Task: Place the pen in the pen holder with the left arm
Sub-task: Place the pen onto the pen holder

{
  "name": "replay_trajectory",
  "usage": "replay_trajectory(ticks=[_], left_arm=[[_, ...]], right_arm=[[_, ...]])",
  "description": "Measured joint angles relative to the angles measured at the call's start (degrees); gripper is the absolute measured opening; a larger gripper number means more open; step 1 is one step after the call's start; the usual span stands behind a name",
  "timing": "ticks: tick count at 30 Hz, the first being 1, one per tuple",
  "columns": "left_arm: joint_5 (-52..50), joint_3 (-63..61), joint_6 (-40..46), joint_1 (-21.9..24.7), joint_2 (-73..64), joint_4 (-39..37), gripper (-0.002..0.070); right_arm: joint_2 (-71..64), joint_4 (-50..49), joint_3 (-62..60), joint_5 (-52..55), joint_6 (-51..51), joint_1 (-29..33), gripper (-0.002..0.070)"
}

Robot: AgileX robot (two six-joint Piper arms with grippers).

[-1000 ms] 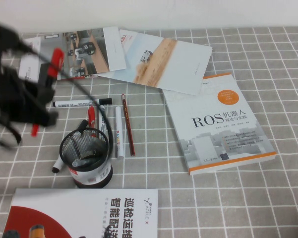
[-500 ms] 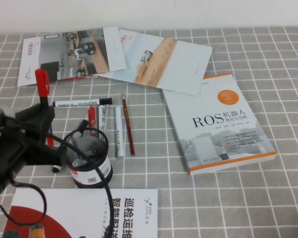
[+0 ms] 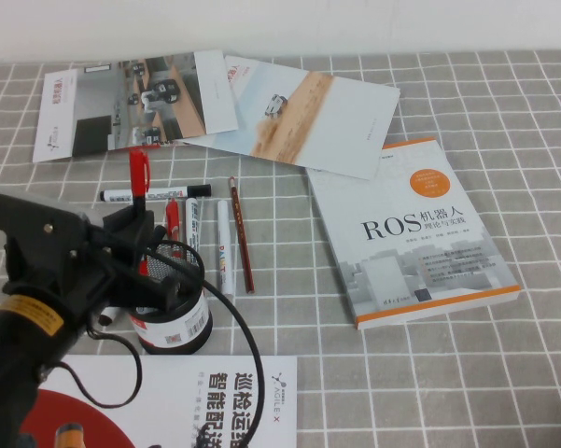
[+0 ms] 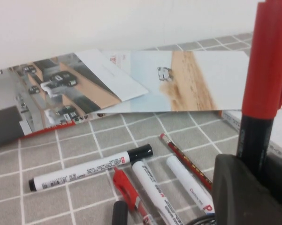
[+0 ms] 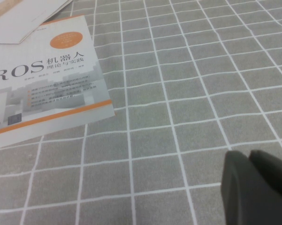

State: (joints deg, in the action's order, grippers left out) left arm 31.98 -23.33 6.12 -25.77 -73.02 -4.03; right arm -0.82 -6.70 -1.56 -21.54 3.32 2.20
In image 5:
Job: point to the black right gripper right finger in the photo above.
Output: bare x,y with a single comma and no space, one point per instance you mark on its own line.
276,173

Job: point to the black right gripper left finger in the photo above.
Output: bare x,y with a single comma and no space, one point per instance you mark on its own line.
246,201

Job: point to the grey checked tablecloth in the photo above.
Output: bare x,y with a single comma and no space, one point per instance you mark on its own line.
178,93

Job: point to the white orange ROS book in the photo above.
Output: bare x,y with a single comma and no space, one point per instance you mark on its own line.
49,93

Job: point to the brochure with desert photo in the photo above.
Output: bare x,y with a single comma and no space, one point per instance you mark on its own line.
25,23

